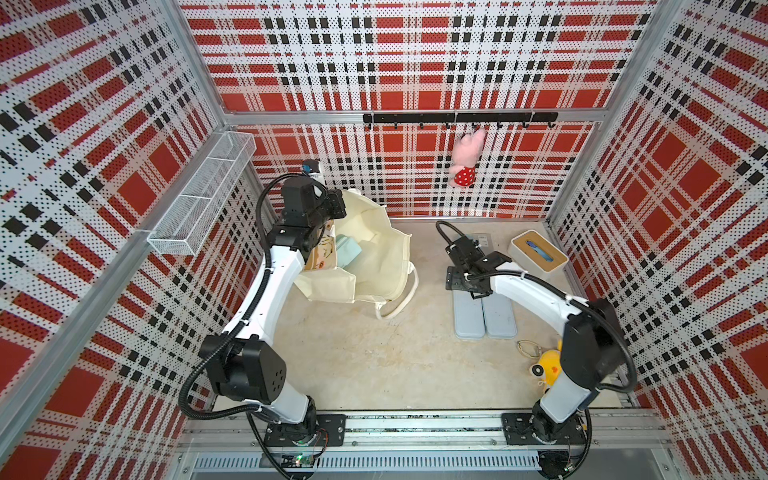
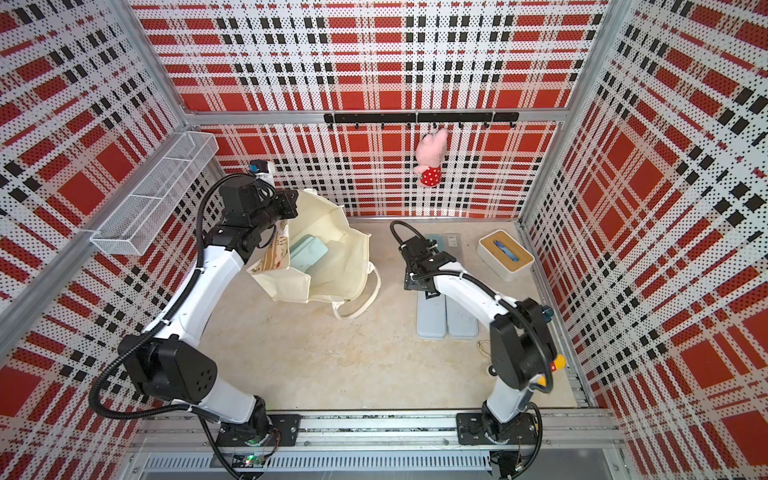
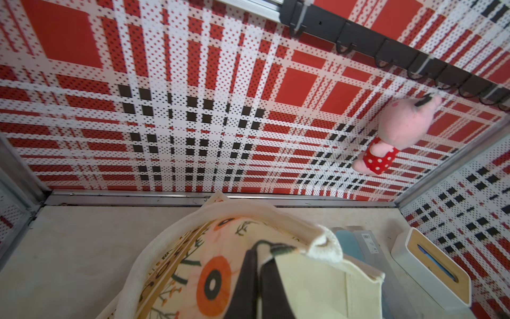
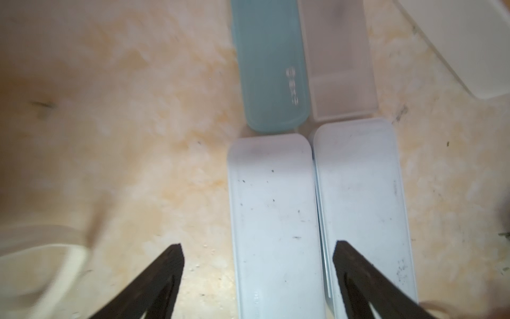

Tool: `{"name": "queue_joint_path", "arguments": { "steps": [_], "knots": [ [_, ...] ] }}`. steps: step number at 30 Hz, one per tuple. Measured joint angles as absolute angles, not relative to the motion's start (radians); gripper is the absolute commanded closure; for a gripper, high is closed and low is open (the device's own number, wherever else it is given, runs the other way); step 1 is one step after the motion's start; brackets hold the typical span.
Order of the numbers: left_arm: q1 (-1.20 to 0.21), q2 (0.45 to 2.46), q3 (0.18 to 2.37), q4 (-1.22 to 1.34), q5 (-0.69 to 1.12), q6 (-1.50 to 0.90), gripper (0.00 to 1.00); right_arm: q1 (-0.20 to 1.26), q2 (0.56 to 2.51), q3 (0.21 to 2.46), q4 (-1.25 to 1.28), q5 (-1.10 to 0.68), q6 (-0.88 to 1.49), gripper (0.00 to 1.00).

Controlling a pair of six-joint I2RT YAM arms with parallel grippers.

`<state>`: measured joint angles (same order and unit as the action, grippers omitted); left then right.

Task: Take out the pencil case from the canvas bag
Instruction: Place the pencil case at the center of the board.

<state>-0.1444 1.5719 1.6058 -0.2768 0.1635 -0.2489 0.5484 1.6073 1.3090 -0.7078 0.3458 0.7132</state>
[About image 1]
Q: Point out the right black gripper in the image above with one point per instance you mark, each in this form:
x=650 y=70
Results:
x=453 y=280

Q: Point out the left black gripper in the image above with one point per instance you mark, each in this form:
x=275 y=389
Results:
x=335 y=198

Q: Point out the transparent grey pencil case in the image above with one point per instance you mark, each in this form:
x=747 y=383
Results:
x=484 y=241

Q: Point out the mint green pencil case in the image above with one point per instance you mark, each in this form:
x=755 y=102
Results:
x=347 y=250

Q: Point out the light blue pencil case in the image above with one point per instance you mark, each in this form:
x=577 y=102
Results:
x=468 y=314
x=499 y=319

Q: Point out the cream floral canvas bag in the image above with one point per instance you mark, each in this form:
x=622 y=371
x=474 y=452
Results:
x=383 y=274

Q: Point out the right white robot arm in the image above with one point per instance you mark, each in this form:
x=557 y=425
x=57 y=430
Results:
x=595 y=356

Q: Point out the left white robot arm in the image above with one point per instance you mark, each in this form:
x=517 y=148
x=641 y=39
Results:
x=240 y=361

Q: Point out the white tissue box wooden lid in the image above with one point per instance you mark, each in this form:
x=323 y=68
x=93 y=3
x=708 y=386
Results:
x=536 y=254

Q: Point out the pink plush pig toy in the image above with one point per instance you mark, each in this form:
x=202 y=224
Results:
x=465 y=157

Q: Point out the yellow plush toy red dress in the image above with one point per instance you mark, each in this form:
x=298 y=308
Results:
x=547 y=367

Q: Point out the small green circuit board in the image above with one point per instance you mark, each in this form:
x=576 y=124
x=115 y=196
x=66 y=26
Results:
x=298 y=461

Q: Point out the black wall hook rail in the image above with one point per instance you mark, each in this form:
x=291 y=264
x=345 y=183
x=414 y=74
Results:
x=449 y=118

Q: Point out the white wire mesh basket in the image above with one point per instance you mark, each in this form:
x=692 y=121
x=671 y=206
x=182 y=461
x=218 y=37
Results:
x=215 y=170

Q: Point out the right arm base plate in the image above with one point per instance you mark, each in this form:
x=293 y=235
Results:
x=530 y=429

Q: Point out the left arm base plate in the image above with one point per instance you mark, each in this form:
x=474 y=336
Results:
x=318 y=429

